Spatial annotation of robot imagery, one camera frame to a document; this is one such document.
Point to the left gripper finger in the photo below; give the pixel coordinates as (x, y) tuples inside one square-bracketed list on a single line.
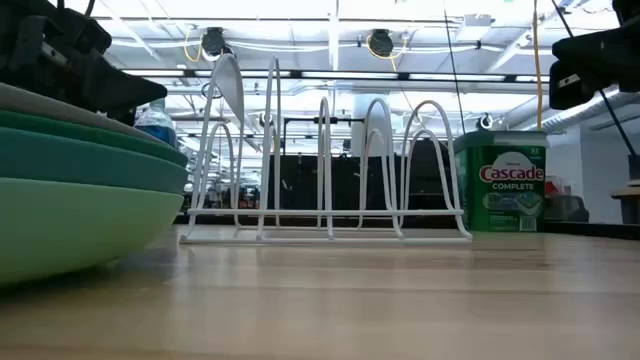
[(120, 92)]

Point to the grey plate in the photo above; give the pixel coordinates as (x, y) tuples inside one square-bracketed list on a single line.
[(30, 100)]

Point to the dark green plate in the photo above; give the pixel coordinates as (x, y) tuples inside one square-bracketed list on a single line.
[(140, 147)]

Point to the teal plate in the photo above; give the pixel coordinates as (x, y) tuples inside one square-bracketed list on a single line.
[(75, 160)]

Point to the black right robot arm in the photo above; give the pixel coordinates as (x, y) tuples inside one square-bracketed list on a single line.
[(627, 10)]

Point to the blue dish soap bottle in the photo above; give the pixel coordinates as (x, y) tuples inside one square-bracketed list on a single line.
[(157, 127)]

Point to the red box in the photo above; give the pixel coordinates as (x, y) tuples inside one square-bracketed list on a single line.
[(552, 186)]

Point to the wooden side table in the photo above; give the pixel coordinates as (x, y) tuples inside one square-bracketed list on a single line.
[(627, 192)]

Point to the dark office chair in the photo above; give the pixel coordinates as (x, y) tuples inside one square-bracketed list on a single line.
[(567, 209)]

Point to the green Cascade detergent tub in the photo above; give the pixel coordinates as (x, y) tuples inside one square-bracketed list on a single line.
[(510, 200)]

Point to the black partition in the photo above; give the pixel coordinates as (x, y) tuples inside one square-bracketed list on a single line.
[(300, 180)]

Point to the white column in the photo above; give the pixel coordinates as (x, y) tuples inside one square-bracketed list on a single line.
[(356, 125)]

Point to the silver ventilation duct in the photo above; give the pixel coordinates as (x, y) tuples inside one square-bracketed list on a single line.
[(575, 117)]

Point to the black aluminium table frame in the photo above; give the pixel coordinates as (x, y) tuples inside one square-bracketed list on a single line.
[(590, 229)]

